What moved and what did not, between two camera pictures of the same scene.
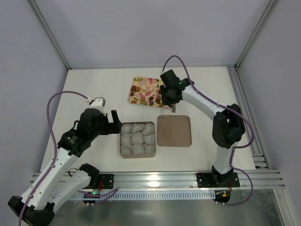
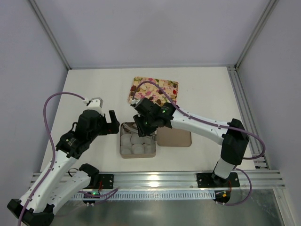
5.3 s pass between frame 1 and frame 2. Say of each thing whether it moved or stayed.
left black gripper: stayed
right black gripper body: moved
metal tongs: moved
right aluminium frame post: stayed
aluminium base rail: stayed
